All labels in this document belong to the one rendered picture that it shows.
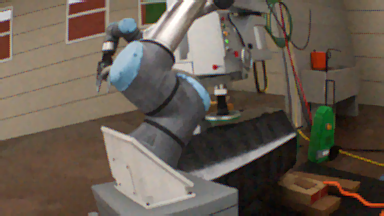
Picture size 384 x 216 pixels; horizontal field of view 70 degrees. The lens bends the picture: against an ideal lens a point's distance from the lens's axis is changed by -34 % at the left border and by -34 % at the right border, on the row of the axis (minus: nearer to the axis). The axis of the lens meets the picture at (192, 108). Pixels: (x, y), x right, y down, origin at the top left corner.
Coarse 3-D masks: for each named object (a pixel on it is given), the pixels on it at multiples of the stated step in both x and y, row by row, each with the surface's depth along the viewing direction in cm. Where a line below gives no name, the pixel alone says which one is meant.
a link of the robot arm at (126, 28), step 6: (126, 18) 177; (132, 18) 179; (120, 24) 176; (126, 24) 176; (132, 24) 179; (114, 30) 181; (120, 30) 177; (126, 30) 176; (132, 30) 178; (114, 36) 184; (120, 36) 183; (126, 36) 180; (132, 36) 181
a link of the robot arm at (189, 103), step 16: (176, 80) 120; (192, 80) 123; (176, 96) 118; (192, 96) 122; (208, 96) 125; (160, 112) 118; (176, 112) 119; (192, 112) 122; (176, 128) 119; (192, 128) 123
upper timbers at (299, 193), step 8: (288, 176) 287; (296, 176) 282; (320, 184) 249; (328, 184) 245; (272, 192) 280; (280, 192) 270; (288, 192) 261; (296, 192) 251; (304, 192) 243; (312, 192) 238; (320, 192) 241; (296, 200) 251; (304, 200) 242; (312, 200) 236
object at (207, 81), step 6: (240, 72) 253; (198, 78) 232; (204, 78) 237; (210, 78) 222; (216, 78) 227; (222, 78) 233; (228, 78) 239; (234, 78) 245; (240, 78) 252; (246, 78) 253; (204, 84) 217; (210, 84) 222; (216, 84) 227; (222, 84) 233
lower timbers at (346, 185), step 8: (304, 176) 305; (312, 176) 299; (320, 176) 293; (344, 184) 256; (352, 184) 250; (336, 192) 259; (352, 192) 242; (272, 200) 282; (280, 200) 271; (288, 200) 261; (320, 200) 239; (328, 200) 234; (336, 200) 229; (296, 208) 251; (304, 208) 241; (312, 208) 232; (320, 208) 225; (328, 208) 223; (336, 208) 229
